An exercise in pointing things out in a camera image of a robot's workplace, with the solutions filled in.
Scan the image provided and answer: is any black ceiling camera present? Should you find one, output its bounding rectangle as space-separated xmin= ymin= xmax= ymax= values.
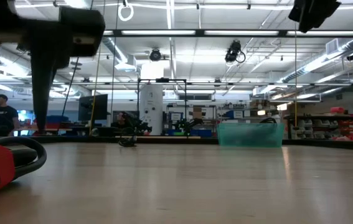
xmin=224 ymin=40 xmax=247 ymax=64
xmin=149 ymin=48 xmax=162 ymax=62

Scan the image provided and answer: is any teal translucent plastic bin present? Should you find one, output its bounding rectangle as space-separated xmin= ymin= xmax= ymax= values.
xmin=216 ymin=122 xmax=286 ymax=149

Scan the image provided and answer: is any small black coiled cable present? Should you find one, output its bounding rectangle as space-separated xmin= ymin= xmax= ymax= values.
xmin=117 ymin=135 xmax=138 ymax=148

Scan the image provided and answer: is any large black display screen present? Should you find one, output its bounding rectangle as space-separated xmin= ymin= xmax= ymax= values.
xmin=78 ymin=93 xmax=109 ymax=123

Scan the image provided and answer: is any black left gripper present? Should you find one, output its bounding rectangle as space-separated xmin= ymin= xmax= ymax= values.
xmin=0 ymin=0 xmax=106 ymax=133

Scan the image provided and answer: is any storage shelf with bins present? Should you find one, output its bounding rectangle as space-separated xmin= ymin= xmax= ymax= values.
xmin=283 ymin=114 xmax=353 ymax=141

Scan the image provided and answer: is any white hanging ring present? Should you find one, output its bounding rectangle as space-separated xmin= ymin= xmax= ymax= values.
xmin=117 ymin=1 xmax=134 ymax=22

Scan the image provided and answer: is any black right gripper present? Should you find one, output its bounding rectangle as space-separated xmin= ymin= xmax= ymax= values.
xmin=288 ymin=0 xmax=342 ymax=34

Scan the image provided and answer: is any white cabinet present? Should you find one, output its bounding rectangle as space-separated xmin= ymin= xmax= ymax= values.
xmin=138 ymin=84 xmax=164 ymax=136

